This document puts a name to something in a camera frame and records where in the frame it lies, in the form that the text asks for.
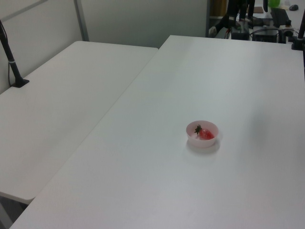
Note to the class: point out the red strawberry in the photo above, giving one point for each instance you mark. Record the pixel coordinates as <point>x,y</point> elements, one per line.
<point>206,134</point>

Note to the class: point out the black equipment box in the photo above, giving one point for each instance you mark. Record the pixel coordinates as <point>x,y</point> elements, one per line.
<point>240,33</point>

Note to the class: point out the brown board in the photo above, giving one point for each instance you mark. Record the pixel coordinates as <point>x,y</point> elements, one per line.
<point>258,9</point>

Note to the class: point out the white side table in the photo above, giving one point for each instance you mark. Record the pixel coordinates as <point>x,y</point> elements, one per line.
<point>59,100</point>

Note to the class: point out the black control box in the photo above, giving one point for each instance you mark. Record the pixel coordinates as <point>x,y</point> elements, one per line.
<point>265,35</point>

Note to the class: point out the pink plastic bowl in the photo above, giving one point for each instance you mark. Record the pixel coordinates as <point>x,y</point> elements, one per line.
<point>202,142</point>

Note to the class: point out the black camera pole with base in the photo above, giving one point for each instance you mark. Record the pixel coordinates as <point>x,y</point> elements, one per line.
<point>10,57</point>

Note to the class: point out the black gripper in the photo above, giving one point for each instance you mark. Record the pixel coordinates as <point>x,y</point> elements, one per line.
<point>247,2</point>

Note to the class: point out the green round object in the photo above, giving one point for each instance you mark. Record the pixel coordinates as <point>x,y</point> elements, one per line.
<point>274,2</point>

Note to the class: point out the black camera pole with clamp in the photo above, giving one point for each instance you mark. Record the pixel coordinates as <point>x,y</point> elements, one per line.
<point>297,43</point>

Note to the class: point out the dark computer mouse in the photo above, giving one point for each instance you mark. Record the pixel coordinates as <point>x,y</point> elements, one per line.
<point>293,7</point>

